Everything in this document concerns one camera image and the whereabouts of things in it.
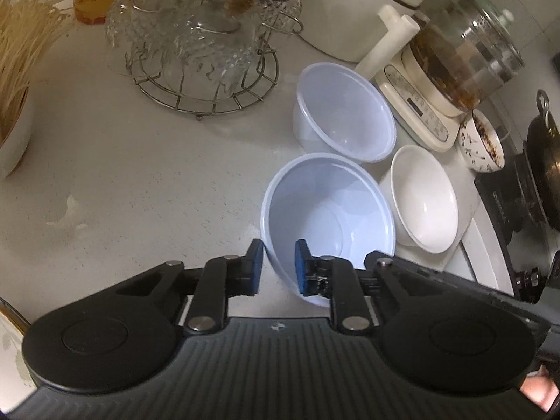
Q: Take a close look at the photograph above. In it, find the translucent plastic bowl front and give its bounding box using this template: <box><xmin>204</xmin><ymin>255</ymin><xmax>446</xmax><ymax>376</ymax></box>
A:
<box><xmin>260</xmin><ymin>153</ymin><xmax>397</xmax><ymax>309</ymax></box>

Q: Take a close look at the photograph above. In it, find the translucent plastic bowl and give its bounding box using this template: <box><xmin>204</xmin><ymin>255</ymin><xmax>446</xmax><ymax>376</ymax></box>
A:
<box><xmin>260</xmin><ymin>153</ymin><xmax>397</xmax><ymax>309</ymax></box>
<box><xmin>292</xmin><ymin>62</ymin><xmax>397</xmax><ymax>164</ymax></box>

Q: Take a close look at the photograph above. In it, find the white ceramic bowl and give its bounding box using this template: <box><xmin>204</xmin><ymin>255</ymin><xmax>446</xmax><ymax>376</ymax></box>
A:
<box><xmin>380</xmin><ymin>145</ymin><xmax>459</xmax><ymax>254</ymax></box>

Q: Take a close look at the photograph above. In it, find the translucent plastic bowl back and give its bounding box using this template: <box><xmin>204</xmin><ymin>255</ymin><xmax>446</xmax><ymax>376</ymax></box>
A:
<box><xmin>292</xmin><ymin>62</ymin><xmax>397</xmax><ymax>164</ymax></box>

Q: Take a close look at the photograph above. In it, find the person's right hand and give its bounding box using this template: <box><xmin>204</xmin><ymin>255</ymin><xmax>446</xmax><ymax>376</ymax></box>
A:
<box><xmin>521</xmin><ymin>366</ymin><xmax>558</xmax><ymax>412</ymax></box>

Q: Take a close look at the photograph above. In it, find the speckled bowl with tea leaves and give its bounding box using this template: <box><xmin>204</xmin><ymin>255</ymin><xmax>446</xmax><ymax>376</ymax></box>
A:
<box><xmin>456</xmin><ymin>109</ymin><xmax>506</xmax><ymax>173</ymax></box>

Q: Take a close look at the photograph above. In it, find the dark wok on stove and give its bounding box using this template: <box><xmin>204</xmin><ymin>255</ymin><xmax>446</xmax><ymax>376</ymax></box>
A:
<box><xmin>526</xmin><ymin>89</ymin><xmax>560</xmax><ymax>230</ymax></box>

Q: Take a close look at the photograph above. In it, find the white bowl with garlic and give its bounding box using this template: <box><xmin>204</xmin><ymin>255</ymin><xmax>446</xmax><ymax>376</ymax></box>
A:
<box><xmin>1</xmin><ymin>89</ymin><xmax>34</xmax><ymax>180</ymax></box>

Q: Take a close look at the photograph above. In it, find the glass kettle on white base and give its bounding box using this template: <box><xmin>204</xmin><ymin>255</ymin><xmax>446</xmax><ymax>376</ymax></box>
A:
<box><xmin>373</xmin><ymin>0</ymin><xmax>524</xmax><ymax>153</ymax></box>

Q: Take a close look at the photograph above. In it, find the white electric cooking pot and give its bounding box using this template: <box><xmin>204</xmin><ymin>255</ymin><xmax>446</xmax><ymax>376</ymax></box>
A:
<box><xmin>301</xmin><ymin>0</ymin><xmax>424</xmax><ymax>80</ymax></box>

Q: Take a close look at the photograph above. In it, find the bundle of dry noodles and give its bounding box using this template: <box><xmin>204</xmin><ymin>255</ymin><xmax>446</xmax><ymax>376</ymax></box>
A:
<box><xmin>1</xmin><ymin>0</ymin><xmax>70</xmax><ymax>139</ymax></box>

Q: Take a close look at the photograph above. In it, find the wire rack with glass cups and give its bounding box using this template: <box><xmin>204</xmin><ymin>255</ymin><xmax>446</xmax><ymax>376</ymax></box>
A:
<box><xmin>105</xmin><ymin>0</ymin><xmax>303</xmax><ymax>119</ymax></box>

